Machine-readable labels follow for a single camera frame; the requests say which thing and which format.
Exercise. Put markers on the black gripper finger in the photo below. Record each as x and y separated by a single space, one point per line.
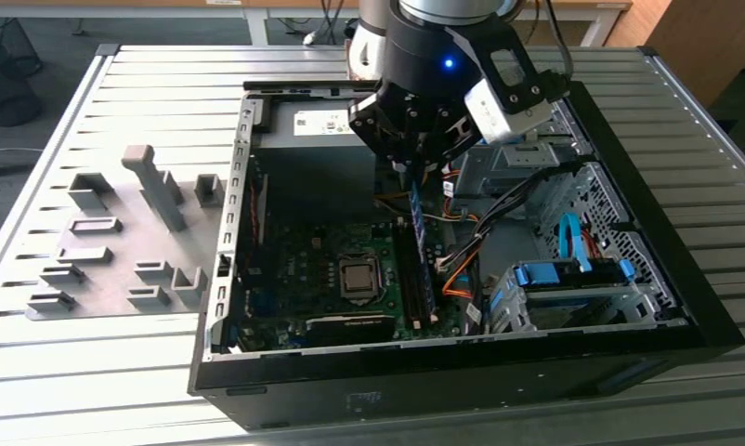
452 135
380 125

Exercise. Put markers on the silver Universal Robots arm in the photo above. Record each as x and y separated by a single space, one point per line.
365 46

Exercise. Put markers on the black RAM slot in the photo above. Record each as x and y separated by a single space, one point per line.
433 318
408 274

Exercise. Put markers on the grey metal drive cage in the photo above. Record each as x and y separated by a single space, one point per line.
520 160
582 292

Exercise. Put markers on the grey power supply unit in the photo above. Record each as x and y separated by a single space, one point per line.
309 181

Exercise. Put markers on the black CPU socket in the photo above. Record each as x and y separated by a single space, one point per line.
359 259

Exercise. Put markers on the silver CPU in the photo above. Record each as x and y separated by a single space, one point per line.
359 278

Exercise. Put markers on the blue plastic disk carrier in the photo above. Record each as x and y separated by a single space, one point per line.
544 275

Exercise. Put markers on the green motherboard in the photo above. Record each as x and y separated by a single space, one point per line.
297 279

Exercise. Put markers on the small blue latch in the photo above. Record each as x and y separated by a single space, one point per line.
626 270

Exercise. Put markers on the black graphics card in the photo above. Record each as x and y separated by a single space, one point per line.
347 327

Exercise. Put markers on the wooden cabinet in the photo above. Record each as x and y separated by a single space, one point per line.
706 46

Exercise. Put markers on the grey plastic parts rack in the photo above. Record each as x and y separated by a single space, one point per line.
117 246

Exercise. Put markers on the black open PC case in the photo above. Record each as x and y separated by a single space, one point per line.
408 385

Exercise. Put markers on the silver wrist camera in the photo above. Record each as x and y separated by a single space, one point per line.
495 121

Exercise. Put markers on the black camera bracket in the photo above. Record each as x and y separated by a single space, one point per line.
507 39

